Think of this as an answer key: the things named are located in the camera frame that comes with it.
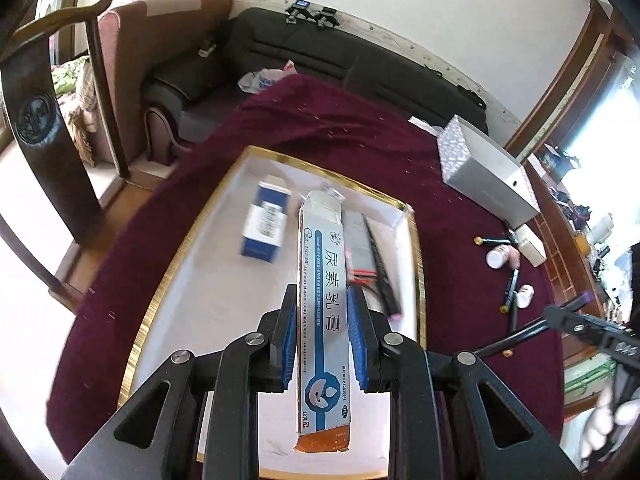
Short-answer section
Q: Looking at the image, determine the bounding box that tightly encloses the gold rimmed white tray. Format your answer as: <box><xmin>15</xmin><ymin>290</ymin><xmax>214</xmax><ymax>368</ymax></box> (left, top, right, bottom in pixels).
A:
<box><xmin>118</xmin><ymin>146</ymin><xmax>425</xmax><ymax>479</ymax></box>

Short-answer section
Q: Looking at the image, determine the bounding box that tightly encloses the white gloved hand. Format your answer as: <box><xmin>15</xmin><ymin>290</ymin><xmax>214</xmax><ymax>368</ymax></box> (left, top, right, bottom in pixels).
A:
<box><xmin>579</xmin><ymin>377</ymin><xmax>639</xmax><ymax>463</ymax></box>

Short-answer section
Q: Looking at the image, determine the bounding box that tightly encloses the purple tip black marker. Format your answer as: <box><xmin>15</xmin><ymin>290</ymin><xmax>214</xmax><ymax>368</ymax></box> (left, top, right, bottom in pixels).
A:
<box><xmin>474</xmin><ymin>292</ymin><xmax>593</xmax><ymax>358</ymax></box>

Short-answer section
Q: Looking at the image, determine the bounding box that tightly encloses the black pen gold cap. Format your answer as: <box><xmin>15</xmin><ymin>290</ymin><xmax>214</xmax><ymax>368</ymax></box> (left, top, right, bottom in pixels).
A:
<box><xmin>474</xmin><ymin>236</ymin><xmax>512</xmax><ymax>246</ymax></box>

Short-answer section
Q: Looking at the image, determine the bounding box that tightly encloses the black pink tip pen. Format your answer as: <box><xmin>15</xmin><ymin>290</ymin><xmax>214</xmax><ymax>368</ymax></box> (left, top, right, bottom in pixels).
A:
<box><xmin>363</xmin><ymin>218</ymin><xmax>402</xmax><ymax>322</ymax></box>

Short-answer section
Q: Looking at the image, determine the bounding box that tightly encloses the black marker yellow end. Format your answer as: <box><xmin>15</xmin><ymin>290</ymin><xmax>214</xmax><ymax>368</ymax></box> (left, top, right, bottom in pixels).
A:
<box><xmin>499</xmin><ymin>269</ymin><xmax>520</xmax><ymax>314</ymax></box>

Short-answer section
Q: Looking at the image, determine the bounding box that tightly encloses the red label white bottle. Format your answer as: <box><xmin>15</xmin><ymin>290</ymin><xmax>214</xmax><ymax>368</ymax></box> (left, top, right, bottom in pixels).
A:
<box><xmin>485</xmin><ymin>245</ymin><xmax>509</xmax><ymax>270</ymax></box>

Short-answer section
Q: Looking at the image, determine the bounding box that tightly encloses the black marker orange end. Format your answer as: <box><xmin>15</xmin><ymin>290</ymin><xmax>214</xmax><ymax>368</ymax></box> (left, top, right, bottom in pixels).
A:
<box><xmin>502</xmin><ymin>301</ymin><xmax>518</xmax><ymax>358</ymax></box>

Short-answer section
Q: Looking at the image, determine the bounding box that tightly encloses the blue white medicine box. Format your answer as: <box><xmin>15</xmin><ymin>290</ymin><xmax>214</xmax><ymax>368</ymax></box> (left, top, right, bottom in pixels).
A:
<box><xmin>241</xmin><ymin>176</ymin><xmax>291</xmax><ymax>262</ymax></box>

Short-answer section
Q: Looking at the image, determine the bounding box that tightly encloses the dark wooden chair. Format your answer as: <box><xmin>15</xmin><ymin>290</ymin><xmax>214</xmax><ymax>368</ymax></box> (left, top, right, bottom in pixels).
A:
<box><xmin>0</xmin><ymin>0</ymin><xmax>132</xmax><ymax>311</ymax></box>

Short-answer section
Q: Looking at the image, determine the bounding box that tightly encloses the orange blue ointment box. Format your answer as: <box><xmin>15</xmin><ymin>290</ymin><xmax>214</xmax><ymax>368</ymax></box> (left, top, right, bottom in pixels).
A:
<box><xmin>295</xmin><ymin>190</ymin><xmax>352</xmax><ymax>453</ymax></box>

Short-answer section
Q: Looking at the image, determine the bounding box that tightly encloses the red striped grey box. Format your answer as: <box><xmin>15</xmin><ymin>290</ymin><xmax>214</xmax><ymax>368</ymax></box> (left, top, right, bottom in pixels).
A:
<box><xmin>343</xmin><ymin>209</ymin><xmax>378</xmax><ymax>285</ymax></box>

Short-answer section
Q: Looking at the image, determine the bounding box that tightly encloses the large grey white box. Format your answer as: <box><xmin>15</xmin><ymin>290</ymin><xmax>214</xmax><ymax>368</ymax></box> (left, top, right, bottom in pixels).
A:
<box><xmin>437</xmin><ymin>115</ymin><xmax>540</xmax><ymax>229</ymax></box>

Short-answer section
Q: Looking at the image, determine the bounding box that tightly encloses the black sofa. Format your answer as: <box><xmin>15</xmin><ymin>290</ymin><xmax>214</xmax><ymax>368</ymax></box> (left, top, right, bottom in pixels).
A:
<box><xmin>142</xmin><ymin>8</ymin><xmax>488</xmax><ymax>164</ymax></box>

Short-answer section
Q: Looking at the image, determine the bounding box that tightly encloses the green label white pill bottle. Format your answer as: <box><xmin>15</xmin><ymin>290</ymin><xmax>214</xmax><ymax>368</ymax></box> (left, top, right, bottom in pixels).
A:
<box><xmin>515</xmin><ymin>284</ymin><xmax>535</xmax><ymax>309</ymax></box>

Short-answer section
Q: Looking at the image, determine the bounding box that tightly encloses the wooden windowsill cabinet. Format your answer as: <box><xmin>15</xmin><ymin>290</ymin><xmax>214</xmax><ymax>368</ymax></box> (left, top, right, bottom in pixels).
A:
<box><xmin>504</xmin><ymin>0</ymin><xmax>640</xmax><ymax>411</ymax></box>

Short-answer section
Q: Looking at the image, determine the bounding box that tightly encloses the white plastic bag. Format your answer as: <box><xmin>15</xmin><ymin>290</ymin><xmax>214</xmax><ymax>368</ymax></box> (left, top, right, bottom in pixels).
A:
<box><xmin>238</xmin><ymin>60</ymin><xmax>297</xmax><ymax>94</ymax></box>

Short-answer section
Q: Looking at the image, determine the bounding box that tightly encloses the small beige box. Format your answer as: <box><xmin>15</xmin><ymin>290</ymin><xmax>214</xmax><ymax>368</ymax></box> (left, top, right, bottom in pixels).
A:
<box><xmin>514</xmin><ymin>224</ymin><xmax>547</xmax><ymax>268</ymax></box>

